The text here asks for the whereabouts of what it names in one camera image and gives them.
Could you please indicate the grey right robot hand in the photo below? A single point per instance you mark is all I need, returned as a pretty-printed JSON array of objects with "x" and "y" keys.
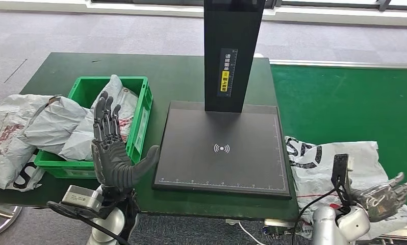
[{"x": 382, "y": 203}]

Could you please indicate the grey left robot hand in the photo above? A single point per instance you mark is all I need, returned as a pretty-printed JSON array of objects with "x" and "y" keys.
[{"x": 112, "y": 162}]

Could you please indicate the grey-white parcel bag red logo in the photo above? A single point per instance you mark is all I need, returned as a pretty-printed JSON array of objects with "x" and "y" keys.
[{"x": 78, "y": 142}]

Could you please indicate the white parcel bag red print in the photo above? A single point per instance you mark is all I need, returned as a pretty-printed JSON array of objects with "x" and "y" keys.
[{"x": 54, "y": 125}]

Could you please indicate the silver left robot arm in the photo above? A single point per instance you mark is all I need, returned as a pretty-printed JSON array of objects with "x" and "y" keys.
[{"x": 105, "y": 230}]

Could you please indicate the white parcel with black letters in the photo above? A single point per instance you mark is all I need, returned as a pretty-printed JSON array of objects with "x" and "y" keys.
[
  {"x": 359, "y": 162},
  {"x": 27, "y": 179}
]

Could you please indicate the crumpled white red-print parcel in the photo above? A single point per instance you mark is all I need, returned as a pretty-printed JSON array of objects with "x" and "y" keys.
[{"x": 4, "y": 159}]

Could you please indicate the green conveyor belt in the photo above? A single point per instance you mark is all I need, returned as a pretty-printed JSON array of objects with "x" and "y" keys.
[{"x": 359, "y": 94}]

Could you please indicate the green plastic crate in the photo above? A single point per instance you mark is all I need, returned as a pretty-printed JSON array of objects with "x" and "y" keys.
[{"x": 82, "y": 88}]

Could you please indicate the dark green table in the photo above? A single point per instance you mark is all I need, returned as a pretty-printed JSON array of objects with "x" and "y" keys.
[{"x": 176, "y": 77}]

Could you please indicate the white power block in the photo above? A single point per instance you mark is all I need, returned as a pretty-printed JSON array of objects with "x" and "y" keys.
[{"x": 233, "y": 221}]

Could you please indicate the black yellow column label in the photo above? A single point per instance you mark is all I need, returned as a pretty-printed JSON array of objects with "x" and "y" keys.
[{"x": 225, "y": 82}]

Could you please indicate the black scanner column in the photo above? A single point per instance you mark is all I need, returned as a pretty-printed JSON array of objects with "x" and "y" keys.
[{"x": 220, "y": 33}]

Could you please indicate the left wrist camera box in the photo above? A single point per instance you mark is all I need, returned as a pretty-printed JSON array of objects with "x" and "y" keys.
[{"x": 82, "y": 197}]

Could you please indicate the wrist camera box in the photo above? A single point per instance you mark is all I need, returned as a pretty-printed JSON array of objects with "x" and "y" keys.
[
  {"x": 340, "y": 169},
  {"x": 82, "y": 197}
]

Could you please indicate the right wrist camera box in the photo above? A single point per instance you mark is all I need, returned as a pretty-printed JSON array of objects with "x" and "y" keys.
[{"x": 340, "y": 169}]

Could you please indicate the black scanner base plate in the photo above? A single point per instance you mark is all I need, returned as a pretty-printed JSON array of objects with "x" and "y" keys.
[{"x": 196, "y": 162}]

